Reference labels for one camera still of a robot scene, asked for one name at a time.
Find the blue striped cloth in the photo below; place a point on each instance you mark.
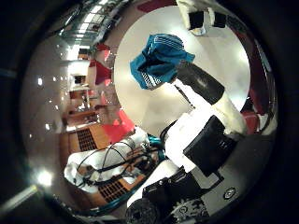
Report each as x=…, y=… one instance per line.
x=162, y=59

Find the red chair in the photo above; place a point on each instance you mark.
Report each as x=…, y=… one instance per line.
x=102, y=73
x=252, y=115
x=120, y=127

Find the wooden bench with perforated panels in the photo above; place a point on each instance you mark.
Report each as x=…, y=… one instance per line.
x=93, y=140

